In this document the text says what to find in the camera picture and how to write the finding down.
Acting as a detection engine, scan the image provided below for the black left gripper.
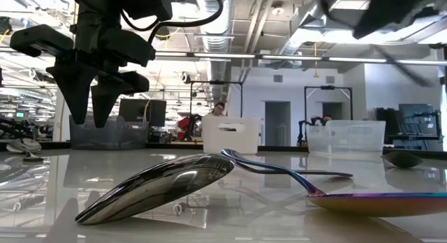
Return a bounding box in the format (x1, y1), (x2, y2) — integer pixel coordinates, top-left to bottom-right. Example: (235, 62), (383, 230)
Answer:
(9, 0), (156, 129)

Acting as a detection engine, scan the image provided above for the grey plastic bin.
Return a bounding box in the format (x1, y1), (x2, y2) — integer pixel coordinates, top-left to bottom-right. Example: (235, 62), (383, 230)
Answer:
(68, 114), (150, 150)

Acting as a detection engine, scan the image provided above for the shiny silver spoon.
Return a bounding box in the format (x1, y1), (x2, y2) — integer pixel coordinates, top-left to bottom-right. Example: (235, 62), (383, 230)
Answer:
(75, 153), (353, 226)

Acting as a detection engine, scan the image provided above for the iridescent rainbow spoon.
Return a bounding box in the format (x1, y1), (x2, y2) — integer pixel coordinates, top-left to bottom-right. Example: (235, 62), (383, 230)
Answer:
(221, 148), (447, 218)

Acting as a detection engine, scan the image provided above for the white column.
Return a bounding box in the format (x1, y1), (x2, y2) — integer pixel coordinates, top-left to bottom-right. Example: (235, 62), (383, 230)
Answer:
(52, 89), (76, 142)

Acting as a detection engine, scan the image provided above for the black monitor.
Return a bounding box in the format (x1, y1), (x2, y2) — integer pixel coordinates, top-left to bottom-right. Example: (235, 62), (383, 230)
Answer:
(118, 98), (168, 128)

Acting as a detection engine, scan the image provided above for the white grey rounded object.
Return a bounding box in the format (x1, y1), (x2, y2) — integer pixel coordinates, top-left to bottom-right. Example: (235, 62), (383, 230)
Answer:
(6, 138), (43, 154)

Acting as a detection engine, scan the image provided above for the red black equipment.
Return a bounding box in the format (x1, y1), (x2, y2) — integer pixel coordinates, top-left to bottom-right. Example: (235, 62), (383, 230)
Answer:
(176, 113), (203, 141)

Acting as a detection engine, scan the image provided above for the dark monitor workstation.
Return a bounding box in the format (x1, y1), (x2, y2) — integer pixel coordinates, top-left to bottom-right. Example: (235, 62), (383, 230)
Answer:
(375, 103), (441, 141)

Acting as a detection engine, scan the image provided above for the white plastic bin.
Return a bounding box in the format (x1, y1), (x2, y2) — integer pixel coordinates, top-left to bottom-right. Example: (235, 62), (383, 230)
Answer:
(201, 116), (261, 155)

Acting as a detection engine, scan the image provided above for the clear plastic bin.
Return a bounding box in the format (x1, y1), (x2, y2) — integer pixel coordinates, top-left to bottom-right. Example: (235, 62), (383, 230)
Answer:
(306, 119), (387, 155)

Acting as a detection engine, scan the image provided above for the long led light bar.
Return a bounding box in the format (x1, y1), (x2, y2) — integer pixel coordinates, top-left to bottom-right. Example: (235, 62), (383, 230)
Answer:
(0, 47), (447, 66)

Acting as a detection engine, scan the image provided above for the grey door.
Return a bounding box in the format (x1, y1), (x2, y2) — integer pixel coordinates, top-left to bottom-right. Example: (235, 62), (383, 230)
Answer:
(264, 101), (292, 147)

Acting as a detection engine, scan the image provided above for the black gantry frame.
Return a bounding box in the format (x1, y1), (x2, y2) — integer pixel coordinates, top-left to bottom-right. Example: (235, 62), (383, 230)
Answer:
(304, 84), (353, 122)

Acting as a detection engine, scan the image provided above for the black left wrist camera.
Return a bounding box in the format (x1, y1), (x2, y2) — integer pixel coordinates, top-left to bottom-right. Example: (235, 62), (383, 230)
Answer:
(120, 0), (174, 22)

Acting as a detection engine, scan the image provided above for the black camera cable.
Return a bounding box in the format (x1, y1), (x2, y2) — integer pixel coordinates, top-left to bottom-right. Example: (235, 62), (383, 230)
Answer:
(120, 0), (224, 43)

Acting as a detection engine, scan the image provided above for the silver air duct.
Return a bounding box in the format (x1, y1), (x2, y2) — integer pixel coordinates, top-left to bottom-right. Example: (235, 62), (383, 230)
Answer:
(195, 0), (233, 101)

